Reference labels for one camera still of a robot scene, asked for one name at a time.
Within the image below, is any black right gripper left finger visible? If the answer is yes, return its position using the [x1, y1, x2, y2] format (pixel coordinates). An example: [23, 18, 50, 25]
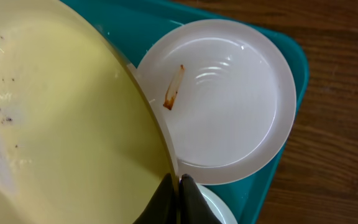
[134, 174, 177, 224]

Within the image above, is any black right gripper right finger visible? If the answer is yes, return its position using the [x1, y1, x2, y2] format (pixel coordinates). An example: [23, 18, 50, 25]
[179, 174, 221, 224]

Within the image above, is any yellow round plate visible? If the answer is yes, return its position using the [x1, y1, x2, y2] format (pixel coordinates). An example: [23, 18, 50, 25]
[0, 1, 175, 223]

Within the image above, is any teal plastic tray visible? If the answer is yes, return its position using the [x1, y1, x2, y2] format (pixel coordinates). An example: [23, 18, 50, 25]
[64, 0, 310, 223]

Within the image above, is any white plate lower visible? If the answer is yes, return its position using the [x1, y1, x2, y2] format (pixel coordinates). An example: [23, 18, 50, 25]
[197, 184, 237, 224]

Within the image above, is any white plate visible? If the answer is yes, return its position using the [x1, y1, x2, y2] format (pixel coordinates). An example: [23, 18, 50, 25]
[135, 19, 296, 185]
[197, 184, 237, 224]

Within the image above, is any white plate upper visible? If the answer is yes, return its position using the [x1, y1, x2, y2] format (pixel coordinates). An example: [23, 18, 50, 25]
[135, 19, 296, 185]

